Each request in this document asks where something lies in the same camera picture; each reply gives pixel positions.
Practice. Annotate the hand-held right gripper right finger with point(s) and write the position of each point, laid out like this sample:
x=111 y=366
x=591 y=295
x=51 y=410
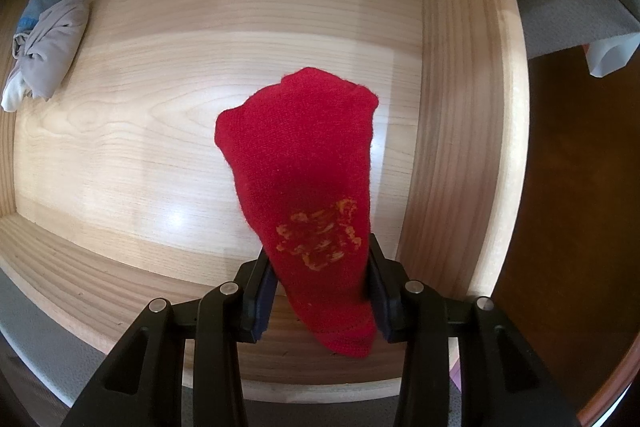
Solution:
x=382 y=302

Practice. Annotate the wooden drawer with grey front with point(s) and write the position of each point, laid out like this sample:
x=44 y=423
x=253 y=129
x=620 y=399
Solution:
x=200 y=107

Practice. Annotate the beige sock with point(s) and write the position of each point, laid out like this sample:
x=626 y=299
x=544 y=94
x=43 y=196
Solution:
x=50 y=52

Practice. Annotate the red knitted sock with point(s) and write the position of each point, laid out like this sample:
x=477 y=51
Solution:
x=305 y=167

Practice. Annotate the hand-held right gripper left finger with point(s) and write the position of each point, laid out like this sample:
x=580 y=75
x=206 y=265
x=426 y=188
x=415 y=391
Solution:
x=262 y=302

